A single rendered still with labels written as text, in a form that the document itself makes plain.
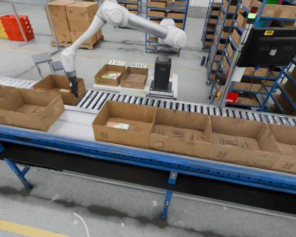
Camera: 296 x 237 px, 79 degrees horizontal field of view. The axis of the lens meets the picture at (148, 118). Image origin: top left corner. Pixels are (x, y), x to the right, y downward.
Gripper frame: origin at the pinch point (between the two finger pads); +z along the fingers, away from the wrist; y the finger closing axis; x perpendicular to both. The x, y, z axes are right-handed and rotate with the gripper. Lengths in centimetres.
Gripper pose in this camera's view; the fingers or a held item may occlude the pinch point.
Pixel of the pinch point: (76, 94)
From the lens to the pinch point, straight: 195.1
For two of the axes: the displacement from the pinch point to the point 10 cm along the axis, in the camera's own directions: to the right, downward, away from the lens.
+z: -0.4, 7.7, 6.4
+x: -9.8, -1.5, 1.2
